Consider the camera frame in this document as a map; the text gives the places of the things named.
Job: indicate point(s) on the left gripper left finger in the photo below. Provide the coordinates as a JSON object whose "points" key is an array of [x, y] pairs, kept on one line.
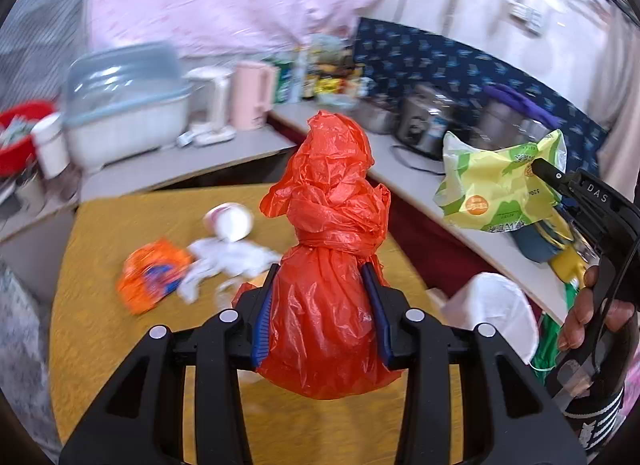
{"points": [[136, 418]]}

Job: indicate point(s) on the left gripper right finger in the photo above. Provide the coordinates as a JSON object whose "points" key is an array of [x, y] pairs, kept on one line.
{"points": [[507, 416]]}

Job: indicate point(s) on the red plastic bag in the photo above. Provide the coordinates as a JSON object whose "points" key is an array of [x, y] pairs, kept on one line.
{"points": [[321, 342]]}

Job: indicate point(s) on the yellow green snack bag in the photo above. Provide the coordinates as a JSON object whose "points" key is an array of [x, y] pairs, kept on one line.
{"points": [[497, 191]]}

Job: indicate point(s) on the white trash bag bin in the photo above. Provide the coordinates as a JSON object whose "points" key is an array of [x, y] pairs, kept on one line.
{"points": [[492, 298]]}

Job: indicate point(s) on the right hand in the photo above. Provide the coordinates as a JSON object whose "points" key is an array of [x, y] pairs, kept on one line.
{"points": [[572, 334]]}

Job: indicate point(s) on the white crumpled tissue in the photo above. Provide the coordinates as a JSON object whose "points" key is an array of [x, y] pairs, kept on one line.
{"points": [[240, 260]]}

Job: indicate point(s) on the small orange snack wrapper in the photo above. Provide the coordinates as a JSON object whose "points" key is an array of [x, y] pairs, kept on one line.
{"points": [[150, 273]]}

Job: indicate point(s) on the pink paper cup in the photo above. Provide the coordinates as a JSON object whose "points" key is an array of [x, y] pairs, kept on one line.
{"points": [[230, 222]]}

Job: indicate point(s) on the yellow patterned tablecloth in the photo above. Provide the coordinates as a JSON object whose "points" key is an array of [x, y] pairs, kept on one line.
{"points": [[92, 332]]}

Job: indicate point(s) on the silver rice cooker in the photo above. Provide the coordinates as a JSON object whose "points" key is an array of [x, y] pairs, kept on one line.
{"points": [[426, 115]]}

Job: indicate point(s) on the small steel pot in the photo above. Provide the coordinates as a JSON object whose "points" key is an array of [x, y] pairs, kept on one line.
{"points": [[376, 114]]}

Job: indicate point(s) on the large steel steamer pot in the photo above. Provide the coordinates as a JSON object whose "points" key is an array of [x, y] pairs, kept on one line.
{"points": [[501, 127]]}

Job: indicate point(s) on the white electric kettle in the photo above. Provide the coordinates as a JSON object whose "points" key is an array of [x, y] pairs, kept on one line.
{"points": [[208, 114]]}

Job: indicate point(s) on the green tin can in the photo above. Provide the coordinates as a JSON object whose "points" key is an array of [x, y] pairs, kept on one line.
{"points": [[284, 80]]}

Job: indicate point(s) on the purple cloth on pot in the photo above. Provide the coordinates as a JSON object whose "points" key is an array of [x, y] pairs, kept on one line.
{"points": [[521, 104]]}

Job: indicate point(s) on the white dish rack grey lid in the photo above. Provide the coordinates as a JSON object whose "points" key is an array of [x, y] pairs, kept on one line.
{"points": [[122, 102]]}

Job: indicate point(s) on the pink electric kettle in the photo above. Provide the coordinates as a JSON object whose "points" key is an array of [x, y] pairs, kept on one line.
{"points": [[252, 94]]}

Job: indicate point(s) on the white lidded cup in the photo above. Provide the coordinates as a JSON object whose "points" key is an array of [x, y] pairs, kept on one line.
{"points": [[48, 138]]}

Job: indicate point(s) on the red plastic basin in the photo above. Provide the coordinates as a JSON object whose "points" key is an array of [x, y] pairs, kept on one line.
{"points": [[17, 148]]}

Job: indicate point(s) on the blue patterned cloth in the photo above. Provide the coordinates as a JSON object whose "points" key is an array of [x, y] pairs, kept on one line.
{"points": [[397, 57]]}

